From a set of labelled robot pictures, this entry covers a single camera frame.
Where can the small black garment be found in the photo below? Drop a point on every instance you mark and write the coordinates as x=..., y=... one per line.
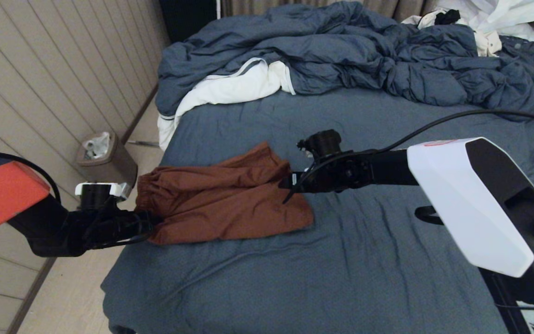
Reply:
x=448, y=17

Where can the blue denim garment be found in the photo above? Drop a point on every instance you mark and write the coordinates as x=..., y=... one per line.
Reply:
x=522, y=45

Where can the orange left robot arm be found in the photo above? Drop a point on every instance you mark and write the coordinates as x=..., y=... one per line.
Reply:
x=3, y=195

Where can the thin metal rod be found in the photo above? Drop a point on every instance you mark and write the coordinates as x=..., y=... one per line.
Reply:
x=144, y=144

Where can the blue bed sheet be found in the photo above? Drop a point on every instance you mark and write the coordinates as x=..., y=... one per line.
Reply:
x=341, y=278

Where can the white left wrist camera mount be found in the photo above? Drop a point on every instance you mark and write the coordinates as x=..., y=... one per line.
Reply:
x=119, y=190

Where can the clear plastic bin bag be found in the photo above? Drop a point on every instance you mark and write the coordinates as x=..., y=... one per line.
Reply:
x=98, y=146

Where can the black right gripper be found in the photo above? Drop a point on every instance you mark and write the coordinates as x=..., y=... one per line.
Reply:
x=336, y=171

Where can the beige curtain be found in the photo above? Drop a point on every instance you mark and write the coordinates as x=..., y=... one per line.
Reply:
x=248, y=5

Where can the cream buttoned shirt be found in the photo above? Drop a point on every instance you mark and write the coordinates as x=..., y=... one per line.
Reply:
x=487, y=44

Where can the brown trash bin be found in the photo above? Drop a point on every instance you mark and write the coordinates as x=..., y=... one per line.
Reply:
x=118, y=169

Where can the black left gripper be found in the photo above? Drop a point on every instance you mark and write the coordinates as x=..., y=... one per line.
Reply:
x=104, y=222

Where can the crumpled blue duvet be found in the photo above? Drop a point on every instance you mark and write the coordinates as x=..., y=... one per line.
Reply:
x=341, y=46

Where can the white crumpled garment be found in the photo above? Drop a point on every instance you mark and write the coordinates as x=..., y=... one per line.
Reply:
x=503, y=14

